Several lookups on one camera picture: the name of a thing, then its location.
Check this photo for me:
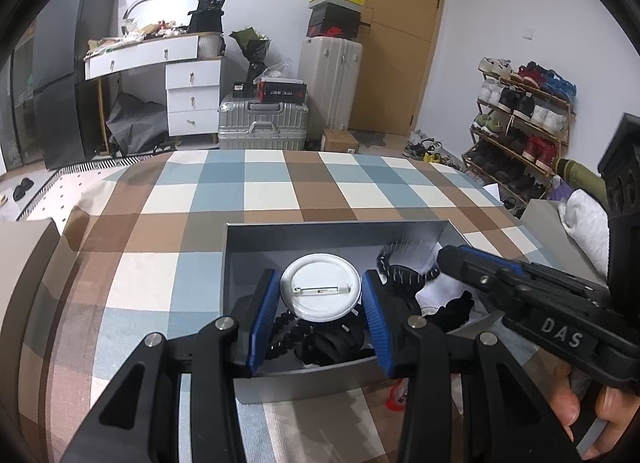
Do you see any red clear hair clip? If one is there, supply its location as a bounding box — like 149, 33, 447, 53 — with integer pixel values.
385, 379, 409, 412

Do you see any dark green flower bouquet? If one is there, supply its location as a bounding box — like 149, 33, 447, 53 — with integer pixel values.
230, 27, 270, 84

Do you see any white desk with drawers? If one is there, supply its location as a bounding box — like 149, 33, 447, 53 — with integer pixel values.
85, 32, 224, 137

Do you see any glass door cabinet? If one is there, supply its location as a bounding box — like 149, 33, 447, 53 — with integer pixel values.
1, 21, 42, 171

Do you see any black refrigerator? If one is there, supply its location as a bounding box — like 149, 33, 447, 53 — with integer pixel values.
32, 0, 115, 170

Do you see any silver suitcase lying flat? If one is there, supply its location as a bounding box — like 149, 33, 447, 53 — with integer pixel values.
218, 96, 309, 151

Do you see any black bag on desk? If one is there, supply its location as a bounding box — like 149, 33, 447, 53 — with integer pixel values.
188, 0, 226, 33

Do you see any small brown cardboard box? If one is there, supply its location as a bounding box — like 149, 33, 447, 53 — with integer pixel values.
320, 128, 360, 153

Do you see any person's right hand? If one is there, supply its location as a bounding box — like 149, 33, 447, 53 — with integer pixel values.
546, 366, 640, 461

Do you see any black hair accessories pile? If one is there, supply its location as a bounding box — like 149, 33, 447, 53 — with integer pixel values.
265, 304, 374, 367

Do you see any olive green rolled blanket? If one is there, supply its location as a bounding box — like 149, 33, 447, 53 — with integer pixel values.
555, 158, 608, 209

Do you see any grey box lid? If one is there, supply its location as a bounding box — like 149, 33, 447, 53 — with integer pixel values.
520, 200, 605, 284

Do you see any white round pin badge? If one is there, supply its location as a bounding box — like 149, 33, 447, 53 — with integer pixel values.
280, 253, 361, 322

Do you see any black red shoe box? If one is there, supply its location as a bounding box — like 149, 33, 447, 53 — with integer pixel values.
306, 4, 361, 41

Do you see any white pillow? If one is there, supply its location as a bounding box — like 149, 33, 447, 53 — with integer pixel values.
558, 189, 610, 279

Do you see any black red box on suitcase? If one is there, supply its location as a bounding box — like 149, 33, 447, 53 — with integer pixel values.
257, 78, 307, 105

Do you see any checkered bed sheet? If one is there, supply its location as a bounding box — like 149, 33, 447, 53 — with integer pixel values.
1, 150, 554, 462

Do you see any grey cardboard box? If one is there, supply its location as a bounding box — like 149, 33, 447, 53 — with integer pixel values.
220, 218, 507, 407

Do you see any black spiral hair tie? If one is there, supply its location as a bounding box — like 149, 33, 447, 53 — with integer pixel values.
375, 240, 442, 296

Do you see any shoe rack with shoes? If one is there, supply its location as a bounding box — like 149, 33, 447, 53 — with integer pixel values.
462, 57, 577, 217

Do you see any white upright suitcase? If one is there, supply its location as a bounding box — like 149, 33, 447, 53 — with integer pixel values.
298, 36, 362, 140

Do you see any wooden door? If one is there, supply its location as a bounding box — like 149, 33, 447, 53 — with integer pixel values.
349, 0, 445, 136

